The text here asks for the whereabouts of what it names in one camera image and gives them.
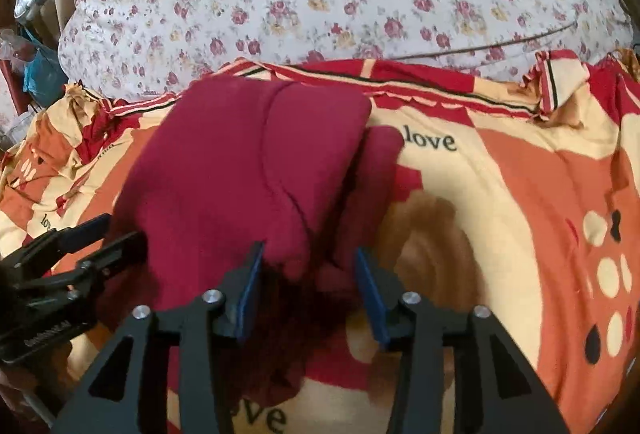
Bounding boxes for maroon fleece garment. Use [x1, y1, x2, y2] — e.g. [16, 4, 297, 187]
[99, 76, 404, 406]

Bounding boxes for teal plastic bag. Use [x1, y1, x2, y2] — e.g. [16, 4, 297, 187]
[23, 44, 68, 108]

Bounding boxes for red orange patterned blanket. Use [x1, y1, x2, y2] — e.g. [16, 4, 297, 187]
[1, 50, 639, 433]

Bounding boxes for red wooden furniture frame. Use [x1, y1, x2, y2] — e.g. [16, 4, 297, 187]
[1, 61, 32, 115]

